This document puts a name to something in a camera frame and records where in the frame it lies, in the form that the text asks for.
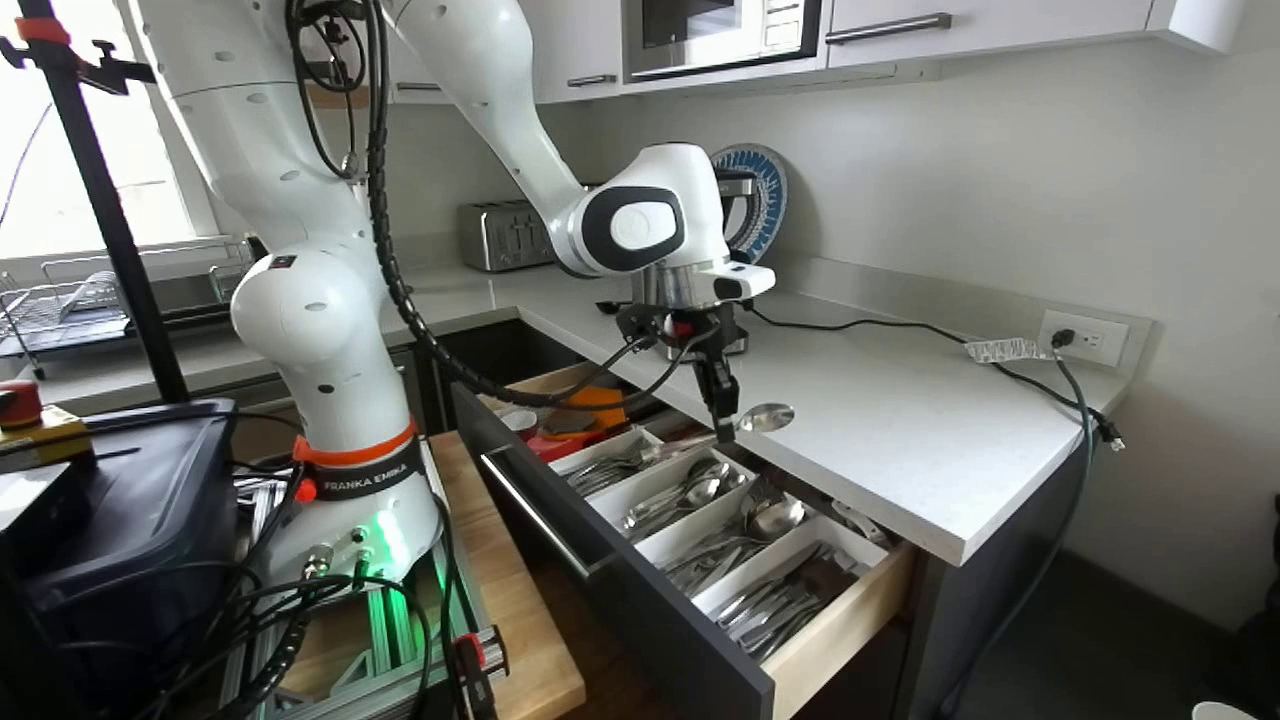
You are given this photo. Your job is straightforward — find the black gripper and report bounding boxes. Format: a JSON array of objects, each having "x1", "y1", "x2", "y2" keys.
[{"x1": 640, "y1": 309, "x2": 744, "y2": 440}]

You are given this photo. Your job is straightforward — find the dark drawer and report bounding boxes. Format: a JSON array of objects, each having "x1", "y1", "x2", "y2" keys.
[{"x1": 451, "y1": 385, "x2": 912, "y2": 720}]

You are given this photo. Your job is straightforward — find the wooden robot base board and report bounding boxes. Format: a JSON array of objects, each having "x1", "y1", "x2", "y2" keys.
[{"x1": 427, "y1": 430, "x2": 587, "y2": 720}]

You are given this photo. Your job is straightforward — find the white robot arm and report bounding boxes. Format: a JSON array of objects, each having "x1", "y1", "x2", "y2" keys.
[{"x1": 126, "y1": 0, "x2": 775, "y2": 579}]

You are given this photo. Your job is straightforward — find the orange utensil in drawer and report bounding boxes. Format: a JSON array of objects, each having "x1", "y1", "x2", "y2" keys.
[{"x1": 523, "y1": 385, "x2": 628, "y2": 458}]

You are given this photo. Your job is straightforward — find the large silver serving spoon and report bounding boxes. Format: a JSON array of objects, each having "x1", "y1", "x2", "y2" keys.
[{"x1": 625, "y1": 455, "x2": 744, "y2": 536}]

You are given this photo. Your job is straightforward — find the steel coffee maker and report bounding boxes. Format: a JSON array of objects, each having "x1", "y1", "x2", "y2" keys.
[{"x1": 706, "y1": 264, "x2": 751, "y2": 356}]

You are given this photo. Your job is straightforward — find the blue white decorative plate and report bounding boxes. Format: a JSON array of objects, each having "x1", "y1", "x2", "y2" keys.
[{"x1": 710, "y1": 145, "x2": 792, "y2": 264}]

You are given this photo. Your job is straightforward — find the white cutlery tray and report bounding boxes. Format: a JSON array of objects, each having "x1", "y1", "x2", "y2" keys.
[{"x1": 550, "y1": 426, "x2": 888, "y2": 660}]

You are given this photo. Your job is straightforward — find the silver toaster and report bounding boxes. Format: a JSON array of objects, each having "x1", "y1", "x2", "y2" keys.
[{"x1": 460, "y1": 199, "x2": 550, "y2": 270}]

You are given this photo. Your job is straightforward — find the built-in microwave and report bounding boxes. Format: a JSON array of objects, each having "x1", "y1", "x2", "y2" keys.
[{"x1": 618, "y1": 0, "x2": 819, "y2": 79}]

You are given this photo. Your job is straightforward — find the white upper cabinet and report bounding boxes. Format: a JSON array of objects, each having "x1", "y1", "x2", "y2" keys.
[{"x1": 825, "y1": 0, "x2": 1246, "y2": 66}]

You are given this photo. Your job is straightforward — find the black equipment case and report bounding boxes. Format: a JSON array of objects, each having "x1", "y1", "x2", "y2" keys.
[{"x1": 0, "y1": 398, "x2": 237, "y2": 720}]

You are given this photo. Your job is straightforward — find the black tripod pole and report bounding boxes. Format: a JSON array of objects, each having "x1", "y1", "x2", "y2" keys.
[{"x1": 14, "y1": 0, "x2": 189, "y2": 405}]

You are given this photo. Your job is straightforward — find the white wall outlet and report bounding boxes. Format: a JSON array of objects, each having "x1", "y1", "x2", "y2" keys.
[{"x1": 1037, "y1": 313, "x2": 1129, "y2": 368}]

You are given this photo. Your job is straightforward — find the black power cable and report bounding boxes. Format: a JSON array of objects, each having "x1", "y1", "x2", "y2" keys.
[{"x1": 739, "y1": 300, "x2": 1129, "y2": 720}]

